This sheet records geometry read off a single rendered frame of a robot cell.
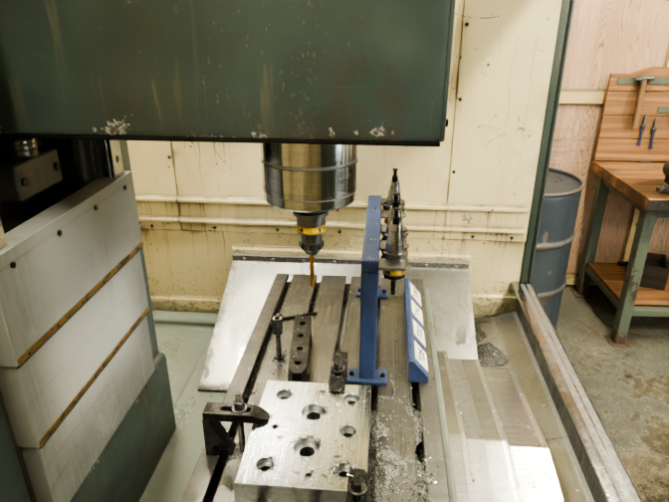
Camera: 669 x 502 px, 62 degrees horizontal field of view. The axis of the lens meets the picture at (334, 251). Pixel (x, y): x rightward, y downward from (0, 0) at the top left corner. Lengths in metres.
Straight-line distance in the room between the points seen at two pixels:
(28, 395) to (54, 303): 0.15
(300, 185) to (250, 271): 1.27
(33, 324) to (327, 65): 0.61
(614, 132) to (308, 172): 3.02
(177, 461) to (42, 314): 0.75
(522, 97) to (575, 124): 1.78
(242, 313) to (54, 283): 1.05
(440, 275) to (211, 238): 0.87
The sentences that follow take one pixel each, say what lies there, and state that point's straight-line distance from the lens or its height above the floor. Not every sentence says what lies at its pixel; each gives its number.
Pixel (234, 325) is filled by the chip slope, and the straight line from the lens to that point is 1.98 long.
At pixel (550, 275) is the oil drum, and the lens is 3.22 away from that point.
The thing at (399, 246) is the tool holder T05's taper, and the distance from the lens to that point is 1.28.
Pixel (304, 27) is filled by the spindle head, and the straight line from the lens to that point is 0.78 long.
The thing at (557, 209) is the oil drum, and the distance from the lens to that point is 3.07.
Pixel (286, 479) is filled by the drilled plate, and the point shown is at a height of 0.99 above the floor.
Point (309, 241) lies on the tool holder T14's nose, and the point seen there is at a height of 1.37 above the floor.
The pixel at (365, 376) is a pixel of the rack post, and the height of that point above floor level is 0.92.
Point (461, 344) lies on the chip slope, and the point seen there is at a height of 0.72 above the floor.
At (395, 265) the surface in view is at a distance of 1.24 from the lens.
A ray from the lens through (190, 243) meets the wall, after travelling 2.20.
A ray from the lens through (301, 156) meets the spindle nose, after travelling 0.85.
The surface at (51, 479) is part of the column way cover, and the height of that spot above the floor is 0.99.
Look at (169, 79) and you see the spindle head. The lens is 0.83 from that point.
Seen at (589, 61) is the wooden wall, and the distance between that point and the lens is 3.70.
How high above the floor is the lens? 1.74
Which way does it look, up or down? 24 degrees down
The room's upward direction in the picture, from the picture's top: straight up
